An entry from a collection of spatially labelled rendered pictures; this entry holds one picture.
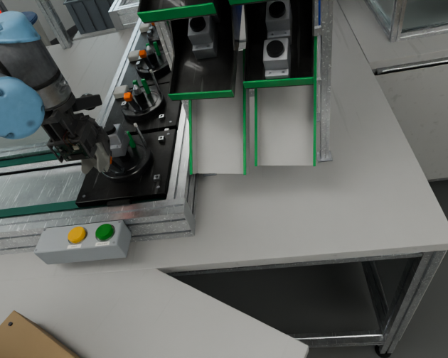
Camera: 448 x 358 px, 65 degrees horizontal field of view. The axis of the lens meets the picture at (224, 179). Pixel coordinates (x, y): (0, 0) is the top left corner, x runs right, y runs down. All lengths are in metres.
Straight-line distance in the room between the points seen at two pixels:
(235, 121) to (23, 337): 0.63
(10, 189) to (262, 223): 0.77
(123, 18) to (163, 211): 1.40
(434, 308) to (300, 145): 1.14
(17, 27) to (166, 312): 0.60
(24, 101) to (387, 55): 1.19
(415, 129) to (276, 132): 0.94
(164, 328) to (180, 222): 0.23
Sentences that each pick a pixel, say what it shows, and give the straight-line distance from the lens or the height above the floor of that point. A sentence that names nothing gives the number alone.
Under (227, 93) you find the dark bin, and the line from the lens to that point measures 0.68.
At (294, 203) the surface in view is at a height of 0.86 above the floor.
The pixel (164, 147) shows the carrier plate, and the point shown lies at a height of 0.97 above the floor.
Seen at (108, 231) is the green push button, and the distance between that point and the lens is 0.85.
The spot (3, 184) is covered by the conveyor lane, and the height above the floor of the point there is 0.92.
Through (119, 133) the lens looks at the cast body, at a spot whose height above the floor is 1.08.
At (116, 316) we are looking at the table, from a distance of 0.87.
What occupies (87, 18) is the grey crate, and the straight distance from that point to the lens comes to 2.91.
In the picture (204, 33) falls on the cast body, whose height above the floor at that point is 1.29.
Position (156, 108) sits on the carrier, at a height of 0.99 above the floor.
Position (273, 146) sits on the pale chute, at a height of 1.02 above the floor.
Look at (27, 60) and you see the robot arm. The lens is 0.67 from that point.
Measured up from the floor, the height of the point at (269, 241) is 0.86.
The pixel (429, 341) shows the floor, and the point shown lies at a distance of 1.72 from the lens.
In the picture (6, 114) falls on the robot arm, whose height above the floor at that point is 1.37.
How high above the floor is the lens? 1.58
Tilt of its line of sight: 47 degrees down
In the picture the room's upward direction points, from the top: 17 degrees counter-clockwise
